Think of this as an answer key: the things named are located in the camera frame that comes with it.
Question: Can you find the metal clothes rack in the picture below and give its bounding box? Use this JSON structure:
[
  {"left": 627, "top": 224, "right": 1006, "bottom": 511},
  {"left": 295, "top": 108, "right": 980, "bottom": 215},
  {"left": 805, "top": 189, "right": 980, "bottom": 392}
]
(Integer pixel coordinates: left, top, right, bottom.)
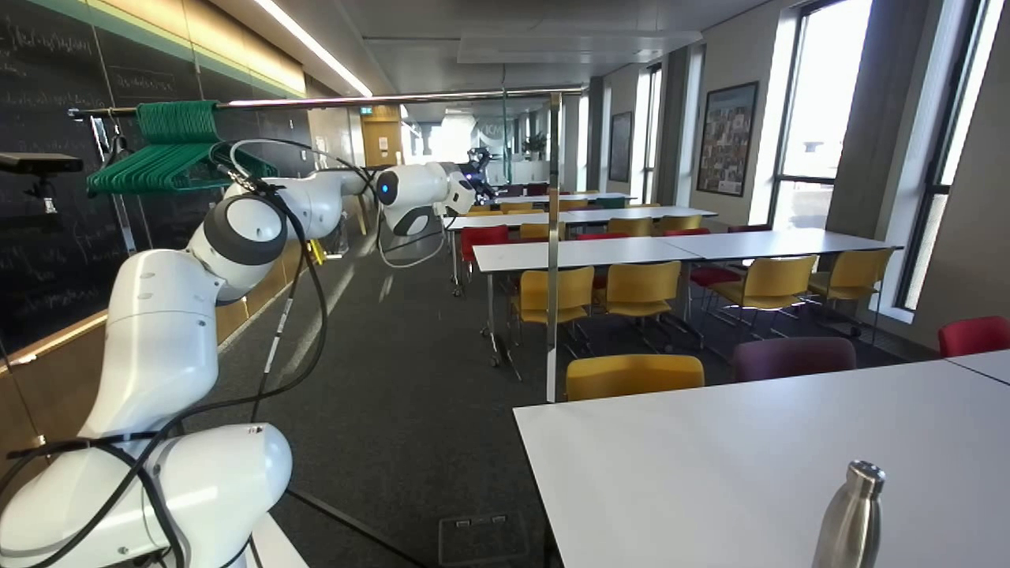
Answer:
[{"left": 67, "top": 86, "right": 590, "bottom": 407}]

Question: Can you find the small white robot table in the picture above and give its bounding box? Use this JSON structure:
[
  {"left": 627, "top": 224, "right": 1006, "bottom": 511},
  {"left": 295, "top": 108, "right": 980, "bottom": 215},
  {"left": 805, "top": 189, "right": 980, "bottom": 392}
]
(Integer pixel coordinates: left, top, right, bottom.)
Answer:
[{"left": 248, "top": 513, "right": 315, "bottom": 568}]

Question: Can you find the stainless steel water bottle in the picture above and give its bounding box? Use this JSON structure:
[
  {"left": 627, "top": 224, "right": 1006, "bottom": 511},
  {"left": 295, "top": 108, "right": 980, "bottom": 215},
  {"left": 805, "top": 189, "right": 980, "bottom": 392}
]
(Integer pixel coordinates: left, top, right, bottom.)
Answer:
[{"left": 809, "top": 455, "right": 890, "bottom": 568}]

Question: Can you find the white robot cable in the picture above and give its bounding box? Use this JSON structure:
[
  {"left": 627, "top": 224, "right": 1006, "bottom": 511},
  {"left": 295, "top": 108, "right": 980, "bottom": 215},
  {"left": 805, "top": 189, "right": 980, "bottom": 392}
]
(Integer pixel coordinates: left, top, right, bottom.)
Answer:
[{"left": 371, "top": 202, "right": 453, "bottom": 270}]

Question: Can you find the bundle of green hangers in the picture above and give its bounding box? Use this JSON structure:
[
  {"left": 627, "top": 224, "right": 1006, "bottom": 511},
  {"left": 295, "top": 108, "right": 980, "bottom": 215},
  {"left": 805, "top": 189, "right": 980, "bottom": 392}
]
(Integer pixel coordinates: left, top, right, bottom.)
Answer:
[{"left": 84, "top": 97, "right": 265, "bottom": 197}]

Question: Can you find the long white table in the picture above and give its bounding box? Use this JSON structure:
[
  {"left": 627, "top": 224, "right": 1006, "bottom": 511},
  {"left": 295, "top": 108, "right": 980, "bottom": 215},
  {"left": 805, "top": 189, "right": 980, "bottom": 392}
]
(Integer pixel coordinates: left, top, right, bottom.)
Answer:
[
  {"left": 469, "top": 226, "right": 906, "bottom": 357},
  {"left": 449, "top": 204, "right": 719, "bottom": 234},
  {"left": 477, "top": 189, "right": 635, "bottom": 207}
]

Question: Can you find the dark chalkboard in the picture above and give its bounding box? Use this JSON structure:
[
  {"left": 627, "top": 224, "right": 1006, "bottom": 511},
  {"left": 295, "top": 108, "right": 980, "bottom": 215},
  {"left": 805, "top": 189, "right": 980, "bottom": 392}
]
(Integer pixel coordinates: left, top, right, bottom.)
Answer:
[{"left": 0, "top": 0, "right": 317, "bottom": 357}]

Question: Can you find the wooden door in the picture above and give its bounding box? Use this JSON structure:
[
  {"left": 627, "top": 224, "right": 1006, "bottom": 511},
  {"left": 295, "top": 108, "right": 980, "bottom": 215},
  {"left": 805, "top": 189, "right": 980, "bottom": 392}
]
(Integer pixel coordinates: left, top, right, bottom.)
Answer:
[{"left": 355, "top": 102, "right": 411, "bottom": 170}]

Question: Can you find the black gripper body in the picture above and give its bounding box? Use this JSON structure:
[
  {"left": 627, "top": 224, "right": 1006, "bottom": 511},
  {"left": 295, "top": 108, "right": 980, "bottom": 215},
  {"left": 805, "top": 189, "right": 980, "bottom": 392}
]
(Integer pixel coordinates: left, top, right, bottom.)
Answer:
[{"left": 458, "top": 144, "right": 498, "bottom": 204}]

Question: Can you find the white work table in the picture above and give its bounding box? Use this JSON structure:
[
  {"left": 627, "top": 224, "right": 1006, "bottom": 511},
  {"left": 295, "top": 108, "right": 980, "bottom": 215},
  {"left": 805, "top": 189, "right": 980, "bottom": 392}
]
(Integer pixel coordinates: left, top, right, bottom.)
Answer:
[{"left": 512, "top": 357, "right": 1010, "bottom": 568}]

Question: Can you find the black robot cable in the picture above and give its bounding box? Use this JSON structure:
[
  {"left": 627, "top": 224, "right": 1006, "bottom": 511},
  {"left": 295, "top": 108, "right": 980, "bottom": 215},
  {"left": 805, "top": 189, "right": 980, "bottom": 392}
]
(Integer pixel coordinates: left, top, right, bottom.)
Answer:
[{"left": 0, "top": 134, "right": 375, "bottom": 568}]

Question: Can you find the ceiling light strip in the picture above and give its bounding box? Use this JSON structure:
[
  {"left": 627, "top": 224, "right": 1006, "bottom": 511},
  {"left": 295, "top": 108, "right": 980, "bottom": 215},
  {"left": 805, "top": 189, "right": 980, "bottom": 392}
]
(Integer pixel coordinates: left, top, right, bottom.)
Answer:
[{"left": 248, "top": 0, "right": 378, "bottom": 102}]

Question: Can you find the tall glass window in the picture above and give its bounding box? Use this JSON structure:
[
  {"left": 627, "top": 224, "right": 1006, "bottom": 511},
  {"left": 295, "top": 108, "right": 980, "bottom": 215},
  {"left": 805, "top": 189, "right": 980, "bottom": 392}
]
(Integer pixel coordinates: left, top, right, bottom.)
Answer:
[
  {"left": 881, "top": 0, "right": 1010, "bottom": 326},
  {"left": 749, "top": 0, "right": 878, "bottom": 229},
  {"left": 627, "top": 63, "right": 670, "bottom": 210}
]

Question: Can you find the framed colourful poster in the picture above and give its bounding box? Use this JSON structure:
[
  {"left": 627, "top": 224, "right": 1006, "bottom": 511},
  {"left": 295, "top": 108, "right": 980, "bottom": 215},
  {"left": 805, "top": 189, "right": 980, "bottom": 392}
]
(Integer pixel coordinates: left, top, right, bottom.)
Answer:
[{"left": 695, "top": 80, "right": 763, "bottom": 202}]

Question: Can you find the purple chair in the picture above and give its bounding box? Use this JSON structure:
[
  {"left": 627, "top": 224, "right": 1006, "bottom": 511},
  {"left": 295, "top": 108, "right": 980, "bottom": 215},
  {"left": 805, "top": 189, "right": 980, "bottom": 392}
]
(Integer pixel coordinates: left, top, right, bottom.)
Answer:
[{"left": 729, "top": 335, "right": 862, "bottom": 385}]

